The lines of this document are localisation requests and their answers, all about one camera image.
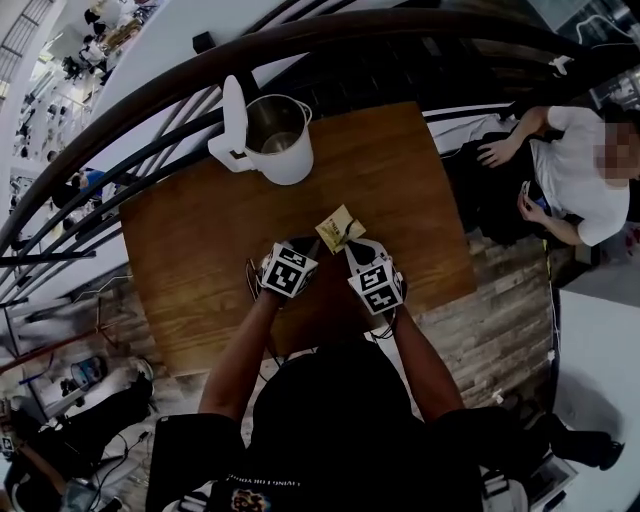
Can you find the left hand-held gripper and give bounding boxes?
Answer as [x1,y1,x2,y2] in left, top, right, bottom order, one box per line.
[256,236,322,301]

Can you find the phone with blue screen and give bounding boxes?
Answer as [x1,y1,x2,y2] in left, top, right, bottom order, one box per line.
[519,179,547,208]

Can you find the white floor cable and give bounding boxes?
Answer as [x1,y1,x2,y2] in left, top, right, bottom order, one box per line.
[541,238,563,416]

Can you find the person's left forearm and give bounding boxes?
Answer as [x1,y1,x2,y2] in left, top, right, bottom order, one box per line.
[198,290,287,417]

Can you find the thin cable of left gripper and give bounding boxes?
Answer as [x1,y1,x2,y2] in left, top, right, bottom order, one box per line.
[243,256,266,304]

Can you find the person's black printed shirt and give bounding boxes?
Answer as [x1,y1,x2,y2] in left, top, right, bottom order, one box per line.
[145,340,485,512]

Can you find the thin cable of right gripper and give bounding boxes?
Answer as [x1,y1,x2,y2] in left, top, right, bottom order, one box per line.
[368,308,404,344]

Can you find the person's right forearm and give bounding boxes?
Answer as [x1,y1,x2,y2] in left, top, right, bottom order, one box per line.
[392,302,467,424]

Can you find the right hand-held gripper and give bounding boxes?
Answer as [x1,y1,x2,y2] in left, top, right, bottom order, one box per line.
[342,236,407,318]

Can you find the person's black shoe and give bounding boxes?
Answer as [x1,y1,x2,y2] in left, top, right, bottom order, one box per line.
[584,435,627,472]

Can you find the thin cable of gripper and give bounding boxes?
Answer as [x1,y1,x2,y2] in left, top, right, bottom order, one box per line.
[243,256,266,304]
[368,308,404,344]

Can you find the black metal railing bars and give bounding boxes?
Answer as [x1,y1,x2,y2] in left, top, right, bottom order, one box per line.
[0,84,236,306]

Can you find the white electric kettle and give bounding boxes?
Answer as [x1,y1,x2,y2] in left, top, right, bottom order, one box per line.
[206,74,316,187]

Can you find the yellow tea bag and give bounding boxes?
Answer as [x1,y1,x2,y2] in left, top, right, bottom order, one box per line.
[314,203,368,254]

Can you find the blue and white bucket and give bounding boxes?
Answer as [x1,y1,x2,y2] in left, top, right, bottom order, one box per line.
[68,355,109,396]

